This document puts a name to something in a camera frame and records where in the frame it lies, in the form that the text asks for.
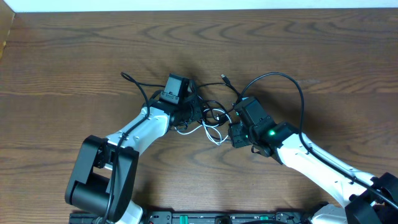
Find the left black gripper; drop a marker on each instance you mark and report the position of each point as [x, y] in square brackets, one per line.
[196, 109]

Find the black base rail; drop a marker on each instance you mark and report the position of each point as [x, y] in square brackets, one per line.
[162, 217]

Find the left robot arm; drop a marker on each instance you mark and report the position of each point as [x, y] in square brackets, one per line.
[103, 176]

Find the cardboard side panel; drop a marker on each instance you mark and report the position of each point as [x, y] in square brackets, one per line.
[6, 19]

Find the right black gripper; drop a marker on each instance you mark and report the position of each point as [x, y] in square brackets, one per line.
[236, 136]

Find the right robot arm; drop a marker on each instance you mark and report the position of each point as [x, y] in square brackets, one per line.
[362, 197]

